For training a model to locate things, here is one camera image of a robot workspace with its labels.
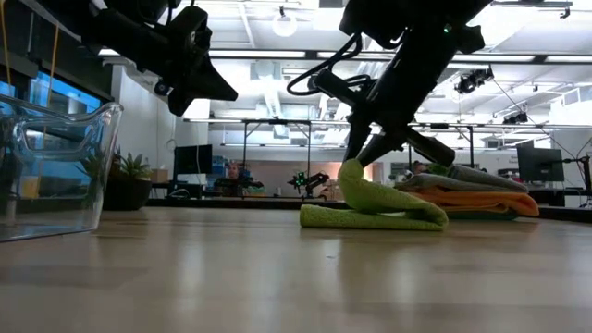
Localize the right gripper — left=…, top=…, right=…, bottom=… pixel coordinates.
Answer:
left=314, top=27, right=457, bottom=168

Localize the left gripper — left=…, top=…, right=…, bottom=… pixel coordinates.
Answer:
left=156, top=6, right=240, bottom=117

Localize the lime green microfiber towel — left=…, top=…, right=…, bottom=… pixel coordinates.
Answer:
left=299, top=158, right=450, bottom=232

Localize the grey microfiber towel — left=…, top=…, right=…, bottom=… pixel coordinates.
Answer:
left=395, top=164, right=530, bottom=194

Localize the orange microfiber towel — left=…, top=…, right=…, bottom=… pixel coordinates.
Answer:
left=406, top=190, right=540, bottom=217

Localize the teal microfiber towel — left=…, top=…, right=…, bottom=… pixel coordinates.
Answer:
left=446, top=210, right=519, bottom=221

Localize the black computer monitor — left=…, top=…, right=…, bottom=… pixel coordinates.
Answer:
left=516, top=146, right=565, bottom=183
left=173, top=143, right=214, bottom=176

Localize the small potted succulent plant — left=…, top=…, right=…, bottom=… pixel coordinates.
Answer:
left=78, top=145, right=154, bottom=212

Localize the clear plastic bin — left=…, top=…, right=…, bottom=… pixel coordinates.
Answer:
left=0, top=94, right=125, bottom=242

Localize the large glass window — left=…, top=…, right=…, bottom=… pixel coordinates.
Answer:
left=0, top=68, right=112, bottom=140

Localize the background black rig frame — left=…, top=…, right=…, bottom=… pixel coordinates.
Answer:
left=182, top=117, right=592, bottom=186

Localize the white ring ceiling light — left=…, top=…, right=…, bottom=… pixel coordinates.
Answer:
left=271, top=11, right=299, bottom=38

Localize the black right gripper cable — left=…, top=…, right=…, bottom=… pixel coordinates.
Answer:
left=286, top=31, right=371, bottom=97

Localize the yellow extension cord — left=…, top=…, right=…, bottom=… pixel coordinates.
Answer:
left=0, top=0, right=62, bottom=107

